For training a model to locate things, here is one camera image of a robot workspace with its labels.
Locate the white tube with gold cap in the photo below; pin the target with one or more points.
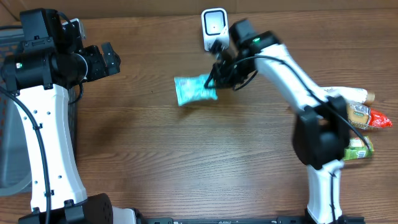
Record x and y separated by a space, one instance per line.
358 95

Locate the grey plastic shopping basket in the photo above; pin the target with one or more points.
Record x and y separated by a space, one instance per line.
15 167

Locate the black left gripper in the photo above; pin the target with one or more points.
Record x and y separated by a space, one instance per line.
101 62

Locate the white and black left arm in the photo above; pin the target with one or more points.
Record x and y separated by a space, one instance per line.
38 79

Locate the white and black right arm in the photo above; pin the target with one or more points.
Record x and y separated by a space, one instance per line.
320 133

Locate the teal wet wipes packet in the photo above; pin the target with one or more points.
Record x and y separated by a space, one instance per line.
191 89

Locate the orange spaghetti pasta packet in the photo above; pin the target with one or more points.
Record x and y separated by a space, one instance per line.
364 117

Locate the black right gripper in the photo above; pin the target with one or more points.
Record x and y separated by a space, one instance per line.
221 78

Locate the white barcode scanner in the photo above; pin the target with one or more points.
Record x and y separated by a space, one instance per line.
215 26

